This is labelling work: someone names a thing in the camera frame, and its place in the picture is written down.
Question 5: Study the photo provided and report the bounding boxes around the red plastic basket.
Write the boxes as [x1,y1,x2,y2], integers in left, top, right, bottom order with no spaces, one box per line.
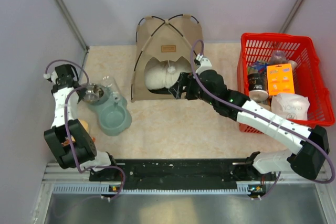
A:
[237,33,335,127]

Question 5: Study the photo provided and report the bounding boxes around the black tent pole long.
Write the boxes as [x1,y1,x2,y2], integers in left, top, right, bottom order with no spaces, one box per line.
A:
[134,13,205,78]

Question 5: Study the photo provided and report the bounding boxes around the colourful snack bag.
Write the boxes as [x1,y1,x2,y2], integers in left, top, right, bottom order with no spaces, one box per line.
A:
[247,60,268,74]

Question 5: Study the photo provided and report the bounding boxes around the clear plastic bottle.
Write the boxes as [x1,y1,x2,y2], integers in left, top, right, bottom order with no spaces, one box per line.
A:
[102,76,122,103]

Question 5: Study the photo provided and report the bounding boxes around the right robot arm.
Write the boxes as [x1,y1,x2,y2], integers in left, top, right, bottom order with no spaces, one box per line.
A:
[168,70,335,183]

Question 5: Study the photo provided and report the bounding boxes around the cream fluffy pillow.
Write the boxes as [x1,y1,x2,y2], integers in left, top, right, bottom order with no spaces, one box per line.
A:
[144,57,192,90]

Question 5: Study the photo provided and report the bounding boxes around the white wrapped bag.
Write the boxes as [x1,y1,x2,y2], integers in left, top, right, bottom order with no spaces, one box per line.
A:
[271,93,310,121]

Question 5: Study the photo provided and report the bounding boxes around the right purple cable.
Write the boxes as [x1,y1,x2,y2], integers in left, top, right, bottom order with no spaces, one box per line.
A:
[189,39,336,200]

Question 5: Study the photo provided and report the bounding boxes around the teal double pet bowl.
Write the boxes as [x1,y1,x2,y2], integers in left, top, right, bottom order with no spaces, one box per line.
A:
[87,90,132,136]

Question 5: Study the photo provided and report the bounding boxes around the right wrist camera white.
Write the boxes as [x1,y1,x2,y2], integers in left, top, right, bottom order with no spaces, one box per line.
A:
[194,54,213,74]

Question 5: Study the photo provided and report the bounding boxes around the stainless steel bowl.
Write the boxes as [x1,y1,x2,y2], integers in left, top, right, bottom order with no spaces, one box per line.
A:
[83,83,107,104]

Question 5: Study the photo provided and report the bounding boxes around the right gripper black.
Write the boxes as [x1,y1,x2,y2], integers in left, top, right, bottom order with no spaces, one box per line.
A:
[169,72,217,106]

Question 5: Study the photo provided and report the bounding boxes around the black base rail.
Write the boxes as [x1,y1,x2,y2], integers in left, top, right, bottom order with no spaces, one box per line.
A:
[89,158,274,191]

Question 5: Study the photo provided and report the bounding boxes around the beige fabric pet tent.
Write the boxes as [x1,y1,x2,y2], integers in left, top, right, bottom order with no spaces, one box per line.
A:
[131,14,203,102]

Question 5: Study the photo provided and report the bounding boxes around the orange card package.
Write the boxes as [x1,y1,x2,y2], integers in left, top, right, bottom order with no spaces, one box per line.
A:
[266,63,295,96]

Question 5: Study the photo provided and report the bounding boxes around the white pompom toy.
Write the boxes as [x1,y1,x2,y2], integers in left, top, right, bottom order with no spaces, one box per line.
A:
[167,61,176,74]

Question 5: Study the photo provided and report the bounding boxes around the black pet food can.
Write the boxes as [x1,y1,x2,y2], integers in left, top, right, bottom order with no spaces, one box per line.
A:
[247,72,269,102]

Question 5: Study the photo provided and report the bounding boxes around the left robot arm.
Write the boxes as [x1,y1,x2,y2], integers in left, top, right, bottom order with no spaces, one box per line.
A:
[44,60,119,180]

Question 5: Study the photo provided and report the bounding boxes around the yellow round sponge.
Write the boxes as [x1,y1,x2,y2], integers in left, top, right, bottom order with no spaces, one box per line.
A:
[79,120,90,133]

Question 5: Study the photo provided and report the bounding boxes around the black tent pole crossing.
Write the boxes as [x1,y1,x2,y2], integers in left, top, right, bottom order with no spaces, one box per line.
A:
[134,13,205,78]

